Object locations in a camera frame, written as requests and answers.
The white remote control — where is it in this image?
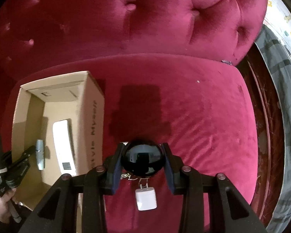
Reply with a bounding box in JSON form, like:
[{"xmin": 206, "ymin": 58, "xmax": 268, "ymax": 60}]
[{"xmin": 52, "ymin": 119, "xmax": 77, "ymax": 176}]

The white and teal tube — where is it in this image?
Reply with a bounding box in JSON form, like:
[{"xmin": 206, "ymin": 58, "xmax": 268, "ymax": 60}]
[{"xmin": 36, "ymin": 139, "xmax": 45, "ymax": 170}]

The grey plaid blanket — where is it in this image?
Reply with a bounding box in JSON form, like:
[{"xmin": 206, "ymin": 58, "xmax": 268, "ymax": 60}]
[{"xmin": 255, "ymin": 25, "xmax": 291, "ymax": 232}]

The large white charger plug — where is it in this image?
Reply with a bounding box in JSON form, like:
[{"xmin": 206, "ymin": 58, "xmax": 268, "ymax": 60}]
[{"xmin": 135, "ymin": 184, "xmax": 157, "ymax": 211}]

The person's left hand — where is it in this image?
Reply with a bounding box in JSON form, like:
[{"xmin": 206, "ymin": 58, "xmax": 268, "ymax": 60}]
[{"xmin": 0, "ymin": 188, "xmax": 17, "ymax": 224}]

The red velvet tufted armchair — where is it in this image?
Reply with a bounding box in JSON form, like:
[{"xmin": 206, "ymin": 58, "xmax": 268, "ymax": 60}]
[{"xmin": 0, "ymin": 0, "xmax": 267, "ymax": 232}]

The metal keychain with charms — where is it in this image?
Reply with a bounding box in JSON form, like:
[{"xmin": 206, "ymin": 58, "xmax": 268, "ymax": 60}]
[{"xmin": 120, "ymin": 172, "xmax": 138, "ymax": 181}]

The cardboard box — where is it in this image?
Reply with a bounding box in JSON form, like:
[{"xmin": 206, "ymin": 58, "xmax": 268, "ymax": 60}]
[{"xmin": 11, "ymin": 71, "xmax": 104, "ymax": 210}]

